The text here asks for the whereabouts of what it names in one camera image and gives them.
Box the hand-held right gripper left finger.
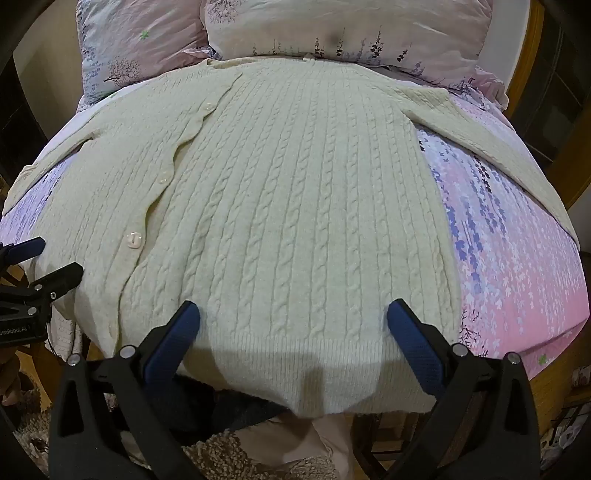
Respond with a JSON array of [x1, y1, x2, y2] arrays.
[[48, 300, 201, 480]]

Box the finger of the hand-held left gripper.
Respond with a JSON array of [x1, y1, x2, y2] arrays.
[[0, 236, 47, 267], [27, 261, 85, 302]]

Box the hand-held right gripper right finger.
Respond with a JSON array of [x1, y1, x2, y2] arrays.
[[386, 298, 542, 480]]

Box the cream cable-knit cardigan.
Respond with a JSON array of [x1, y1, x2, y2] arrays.
[[4, 53, 580, 416]]

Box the pink floral bed sheet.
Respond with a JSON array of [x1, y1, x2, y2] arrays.
[[0, 88, 591, 384]]

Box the shaggy beige rug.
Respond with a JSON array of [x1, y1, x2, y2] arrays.
[[14, 397, 345, 480]]

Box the pink floral pillow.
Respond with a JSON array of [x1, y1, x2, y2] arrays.
[[199, 0, 509, 114], [76, 0, 219, 110]]

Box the wooden headboard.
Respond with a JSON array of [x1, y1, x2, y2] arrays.
[[501, 0, 591, 210]]

